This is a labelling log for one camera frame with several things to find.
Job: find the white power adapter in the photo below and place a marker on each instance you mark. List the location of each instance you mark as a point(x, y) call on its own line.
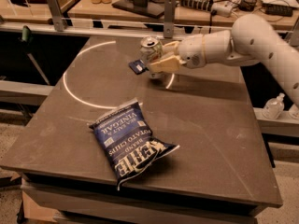
point(222, 10)

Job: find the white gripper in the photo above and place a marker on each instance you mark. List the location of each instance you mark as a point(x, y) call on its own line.
point(191, 50)

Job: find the black keypad device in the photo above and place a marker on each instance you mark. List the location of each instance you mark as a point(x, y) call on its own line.
point(278, 10)

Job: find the green handled tool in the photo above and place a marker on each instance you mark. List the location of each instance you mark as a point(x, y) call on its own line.
point(26, 38)

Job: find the left metal bracket post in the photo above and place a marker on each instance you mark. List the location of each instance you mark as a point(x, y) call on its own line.
point(57, 15)

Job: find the small dark blue packet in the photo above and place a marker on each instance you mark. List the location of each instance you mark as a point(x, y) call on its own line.
point(137, 66)

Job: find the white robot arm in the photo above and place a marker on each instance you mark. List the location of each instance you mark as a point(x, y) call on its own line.
point(251, 40)

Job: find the metal bracket post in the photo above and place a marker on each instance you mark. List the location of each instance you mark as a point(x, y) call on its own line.
point(57, 15)
point(169, 17)

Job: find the black power strip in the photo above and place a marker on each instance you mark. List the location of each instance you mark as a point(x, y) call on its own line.
point(204, 5)

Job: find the black monitor stand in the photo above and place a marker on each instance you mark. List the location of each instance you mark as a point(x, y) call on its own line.
point(141, 7)

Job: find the centre metal bracket post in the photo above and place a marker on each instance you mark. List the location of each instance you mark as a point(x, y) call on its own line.
point(169, 17)

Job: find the clear sanitizer bottle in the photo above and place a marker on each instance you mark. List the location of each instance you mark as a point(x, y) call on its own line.
point(274, 107)

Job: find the blue potato chips bag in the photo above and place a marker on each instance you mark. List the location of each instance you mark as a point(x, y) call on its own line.
point(128, 141)

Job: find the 7up soda can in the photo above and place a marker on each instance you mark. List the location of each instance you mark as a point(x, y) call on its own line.
point(151, 49)

